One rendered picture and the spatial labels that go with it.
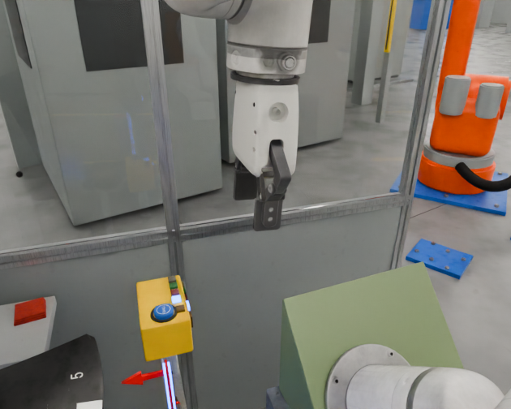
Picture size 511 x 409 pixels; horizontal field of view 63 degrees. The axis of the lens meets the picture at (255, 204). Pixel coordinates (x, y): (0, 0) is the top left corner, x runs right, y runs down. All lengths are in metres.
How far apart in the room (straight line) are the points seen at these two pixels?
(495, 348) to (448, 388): 2.03
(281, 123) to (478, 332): 2.34
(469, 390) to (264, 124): 0.41
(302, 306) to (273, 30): 0.51
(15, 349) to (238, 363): 0.84
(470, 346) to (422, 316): 1.68
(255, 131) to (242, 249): 1.01
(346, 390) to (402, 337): 0.16
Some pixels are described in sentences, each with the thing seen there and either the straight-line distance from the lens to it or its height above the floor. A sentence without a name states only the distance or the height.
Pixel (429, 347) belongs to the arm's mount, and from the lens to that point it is 0.91.
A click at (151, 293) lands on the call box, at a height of 1.07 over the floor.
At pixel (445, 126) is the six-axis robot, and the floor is 0.62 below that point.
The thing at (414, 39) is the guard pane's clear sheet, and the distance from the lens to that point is 1.45.
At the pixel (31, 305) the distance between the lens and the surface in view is 1.36.
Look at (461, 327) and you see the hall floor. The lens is 2.67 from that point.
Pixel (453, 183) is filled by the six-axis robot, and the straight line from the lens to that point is 4.10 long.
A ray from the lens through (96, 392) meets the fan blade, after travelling 0.67.
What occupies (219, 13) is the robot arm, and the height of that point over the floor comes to 1.65.
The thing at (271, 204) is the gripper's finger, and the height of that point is 1.45.
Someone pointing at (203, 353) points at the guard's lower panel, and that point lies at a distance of 1.67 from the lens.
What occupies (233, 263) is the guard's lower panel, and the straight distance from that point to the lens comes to 1.44.
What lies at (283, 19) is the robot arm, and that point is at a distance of 0.43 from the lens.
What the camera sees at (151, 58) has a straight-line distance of 1.15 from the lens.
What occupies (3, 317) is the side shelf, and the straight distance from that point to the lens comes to 1.38.
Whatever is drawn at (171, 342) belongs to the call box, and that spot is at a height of 1.02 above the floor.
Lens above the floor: 1.66
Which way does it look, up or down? 27 degrees down
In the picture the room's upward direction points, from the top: straight up
